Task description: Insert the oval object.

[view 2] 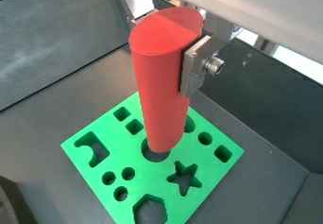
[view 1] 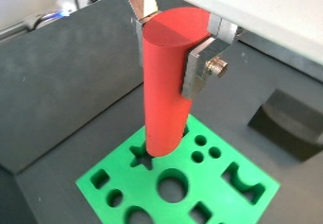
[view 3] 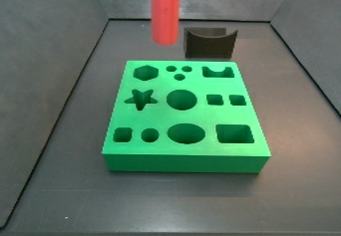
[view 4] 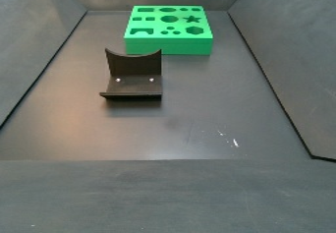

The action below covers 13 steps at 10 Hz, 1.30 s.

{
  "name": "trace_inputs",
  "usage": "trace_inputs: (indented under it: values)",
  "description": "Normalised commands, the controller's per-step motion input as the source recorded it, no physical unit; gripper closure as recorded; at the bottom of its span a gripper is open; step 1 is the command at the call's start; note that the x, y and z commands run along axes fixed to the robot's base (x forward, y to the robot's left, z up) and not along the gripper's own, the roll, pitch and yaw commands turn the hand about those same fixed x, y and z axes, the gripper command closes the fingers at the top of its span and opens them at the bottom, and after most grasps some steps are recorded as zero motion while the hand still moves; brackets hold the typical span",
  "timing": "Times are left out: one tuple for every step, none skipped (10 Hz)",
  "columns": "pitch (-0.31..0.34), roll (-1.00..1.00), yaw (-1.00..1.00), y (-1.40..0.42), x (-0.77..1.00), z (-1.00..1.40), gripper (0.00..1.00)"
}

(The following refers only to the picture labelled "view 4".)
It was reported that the green shape sorter block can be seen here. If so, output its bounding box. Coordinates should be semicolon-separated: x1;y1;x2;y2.
124;5;212;55

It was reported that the black curved holder bracket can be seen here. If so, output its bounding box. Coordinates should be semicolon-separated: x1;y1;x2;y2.
100;49;163;99

